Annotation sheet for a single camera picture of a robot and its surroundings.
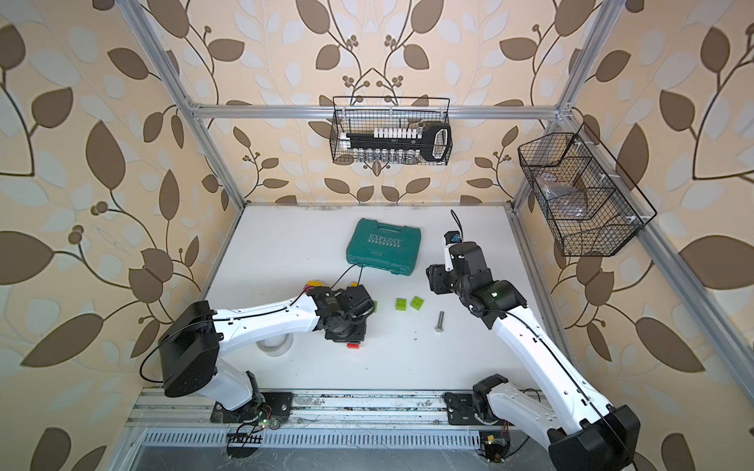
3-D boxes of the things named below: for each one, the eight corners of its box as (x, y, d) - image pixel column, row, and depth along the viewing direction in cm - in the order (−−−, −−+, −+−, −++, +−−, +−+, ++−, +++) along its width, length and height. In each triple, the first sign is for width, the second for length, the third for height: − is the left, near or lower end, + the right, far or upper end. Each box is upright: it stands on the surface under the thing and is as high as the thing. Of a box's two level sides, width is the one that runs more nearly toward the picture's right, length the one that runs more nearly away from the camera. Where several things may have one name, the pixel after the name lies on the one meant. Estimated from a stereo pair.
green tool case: (344, 263, 104) (342, 255, 100) (360, 223, 116) (359, 215, 113) (413, 278, 100) (414, 270, 97) (423, 235, 112) (424, 227, 109)
